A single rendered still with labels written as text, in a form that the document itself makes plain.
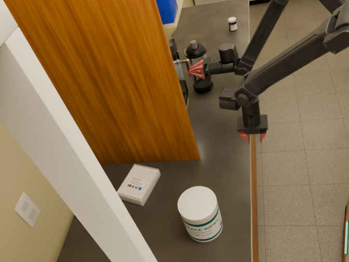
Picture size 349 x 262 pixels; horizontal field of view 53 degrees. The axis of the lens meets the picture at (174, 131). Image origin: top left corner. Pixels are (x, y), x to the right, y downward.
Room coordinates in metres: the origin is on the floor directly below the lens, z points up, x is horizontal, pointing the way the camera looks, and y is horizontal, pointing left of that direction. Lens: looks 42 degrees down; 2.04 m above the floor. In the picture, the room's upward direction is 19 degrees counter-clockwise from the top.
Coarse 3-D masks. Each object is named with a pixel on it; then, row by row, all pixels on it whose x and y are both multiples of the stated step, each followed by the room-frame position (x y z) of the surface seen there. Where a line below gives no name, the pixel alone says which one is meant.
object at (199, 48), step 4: (192, 44) 1.45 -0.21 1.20; (196, 44) 1.45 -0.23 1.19; (200, 44) 1.46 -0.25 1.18; (188, 48) 1.46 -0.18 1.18; (192, 48) 1.45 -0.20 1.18; (196, 48) 1.44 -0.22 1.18; (200, 48) 1.43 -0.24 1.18; (204, 48) 1.44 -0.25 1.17; (188, 52) 1.44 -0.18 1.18; (192, 52) 1.42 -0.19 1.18; (196, 52) 1.42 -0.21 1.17; (200, 52) 1.42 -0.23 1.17
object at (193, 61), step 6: (186, 54) 1.44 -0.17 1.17; (198, 54) 1.41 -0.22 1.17; (204, 54) 1.41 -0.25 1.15; (192, 60) 1.42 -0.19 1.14; (198, 60) 1.41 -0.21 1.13; (192, 66) 1.43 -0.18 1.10; (192, 72) 1.43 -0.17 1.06; (192, 78) 1.45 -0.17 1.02; (198, 78) 1.42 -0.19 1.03; (198, 84) 1.42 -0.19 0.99; (204, 84) 1.41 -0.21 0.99
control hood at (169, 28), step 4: (176, 0) 1.25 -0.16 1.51; (180, 0) 1.24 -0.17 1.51; (180, 4) 1.20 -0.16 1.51; (180, 8) 1.18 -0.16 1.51; (180, 12) 1.17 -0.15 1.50; (176, 16) 1.12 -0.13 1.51; (176, 20) 1.10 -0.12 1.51; (164, 24) 1.09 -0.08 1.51; (168, 24) 1.08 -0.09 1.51; (172, 24) 1.08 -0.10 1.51; (176, 24) 1.07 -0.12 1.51; (164, 28) 1.08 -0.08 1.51; (168, 28) 1.07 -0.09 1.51; (172, 28) 1.06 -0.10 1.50; (176, 28) 1.07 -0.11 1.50; (168, 32) 1.07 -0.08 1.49; (172, 32) 1.06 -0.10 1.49; (168, 36) 1.07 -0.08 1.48
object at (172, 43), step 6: (168, 42) 1.29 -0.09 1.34; (174, 42) 1.38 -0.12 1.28; (174, 48) 1.35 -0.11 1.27; (174, 54) 1.33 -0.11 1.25; (174, 60) 1.31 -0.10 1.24; (174, 66) 1.29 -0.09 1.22; (180, 66) 1.36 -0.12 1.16; (180, 72) 1.34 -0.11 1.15; (180, 78) 1.32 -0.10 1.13; (180, 84) 1.29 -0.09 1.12; (186, 84) 1.38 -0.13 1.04; (186, 90) 1.36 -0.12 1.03; (186, 96) 1.33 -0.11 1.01; (186, 102) 1.31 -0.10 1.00
